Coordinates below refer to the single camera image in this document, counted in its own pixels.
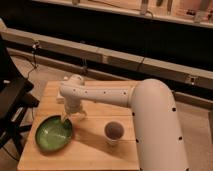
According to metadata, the white toy bottle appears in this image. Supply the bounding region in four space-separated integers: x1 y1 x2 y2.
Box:
56 91 64 104

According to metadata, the white plastic cup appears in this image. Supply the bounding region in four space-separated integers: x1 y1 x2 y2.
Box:
104 121 124 146

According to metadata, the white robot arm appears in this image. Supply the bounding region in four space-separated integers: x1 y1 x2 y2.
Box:
59 75 190 171

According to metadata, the black chair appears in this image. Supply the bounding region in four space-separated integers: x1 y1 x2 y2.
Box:
0 35 39 155

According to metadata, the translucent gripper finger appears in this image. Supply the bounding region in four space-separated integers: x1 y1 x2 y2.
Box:
78 111 87 120
61 113 70 122

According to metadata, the green ceramic bowl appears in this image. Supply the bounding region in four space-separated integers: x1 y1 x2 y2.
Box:
35 115 73 153

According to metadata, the black hanging cable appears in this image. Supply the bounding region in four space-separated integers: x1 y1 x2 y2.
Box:
25 40 40 81

